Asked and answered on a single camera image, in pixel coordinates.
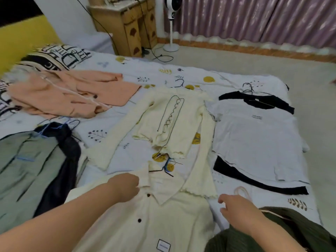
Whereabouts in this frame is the person's left hand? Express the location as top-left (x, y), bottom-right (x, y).
top-left (106, 173), bottom-right (140, 203)

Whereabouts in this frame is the person's right hand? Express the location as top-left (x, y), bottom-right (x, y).
top-left (218, 194), bottom-right (263, 237)

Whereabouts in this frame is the pink hanger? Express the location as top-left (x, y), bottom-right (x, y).
top-left (233, 186), bottom-right (289, 221)

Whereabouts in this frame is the pale yellow polo shirt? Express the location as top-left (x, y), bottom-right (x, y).
top-left (65, 162), bottom-right (216, 252)

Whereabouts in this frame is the black leather jacket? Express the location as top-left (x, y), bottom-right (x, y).
top-left (0, 122), bottom-right (82, 218)

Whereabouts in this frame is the dark green striped shirt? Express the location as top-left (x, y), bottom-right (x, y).
top-left (204, 206), bottom-right (336, 252)

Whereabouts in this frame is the white printed t-shirt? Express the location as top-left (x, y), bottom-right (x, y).
top-left (204, 98), bottom-right (311, 184)

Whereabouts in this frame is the cream lace-up knit sweater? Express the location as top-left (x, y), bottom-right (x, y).
top-left (86, 86), bottom-right (218, 200)

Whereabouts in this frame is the sage green shirt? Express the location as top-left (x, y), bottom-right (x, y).
top-left (0, 131), bottom-right (67, 234)

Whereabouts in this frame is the peach blazer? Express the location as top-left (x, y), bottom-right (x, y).
top-left (8, 70), bottom-right (142, 120)

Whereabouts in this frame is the black t-shirt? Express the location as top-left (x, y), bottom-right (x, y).
top-left (213, 90), bottom-right (309, 196)

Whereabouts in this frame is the person's right forearm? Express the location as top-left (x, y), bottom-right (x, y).
top-left (249, 211), bottom-right (308, 252)

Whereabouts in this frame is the person's left forearm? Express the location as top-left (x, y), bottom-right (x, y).
top-left (0, 181), bottom-right (120, 252)

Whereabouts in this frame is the black white printed pillow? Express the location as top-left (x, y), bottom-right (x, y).
top-left (21, 44), bottom-right (92, 72)
top-left (0, 78), bottom-right (23, 121)

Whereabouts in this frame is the white nightstand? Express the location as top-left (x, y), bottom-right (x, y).
top-left (65, 33), bottom-right (116, 55)

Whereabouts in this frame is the wooden cabinet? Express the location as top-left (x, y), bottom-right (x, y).
top-left (86, 0), bottom-right (158, 58)

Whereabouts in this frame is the white standing fan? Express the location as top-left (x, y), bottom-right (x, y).
top-left (162, 0), bottom-right (183, 53)

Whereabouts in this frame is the yellow black bed headboard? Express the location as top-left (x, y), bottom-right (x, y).
top-left (0, 0), bottom-right (62, 74)

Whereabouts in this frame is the purple curtain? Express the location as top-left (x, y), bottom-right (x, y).
top-left (157, 0), bottom-right (336, 63)

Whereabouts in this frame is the black power cable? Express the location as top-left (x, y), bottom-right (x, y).
top-left (73, 0), bottom-right (174, 63)

